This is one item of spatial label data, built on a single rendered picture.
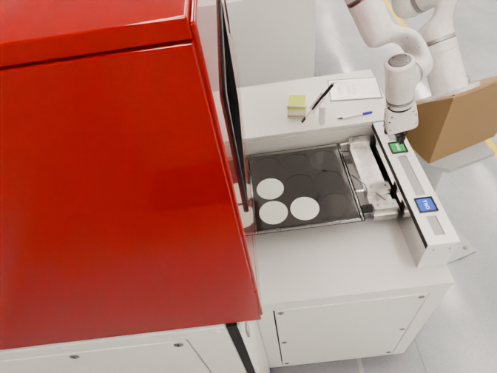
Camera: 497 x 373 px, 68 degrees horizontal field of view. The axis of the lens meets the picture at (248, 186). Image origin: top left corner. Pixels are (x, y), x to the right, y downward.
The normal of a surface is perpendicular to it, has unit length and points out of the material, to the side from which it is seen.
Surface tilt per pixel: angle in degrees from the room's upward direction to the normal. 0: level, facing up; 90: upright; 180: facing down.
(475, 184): 0
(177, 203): 90
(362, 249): 0
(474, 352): 0
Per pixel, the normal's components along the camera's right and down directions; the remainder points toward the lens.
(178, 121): 0.07, 0.76
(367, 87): -0.11, -0.64
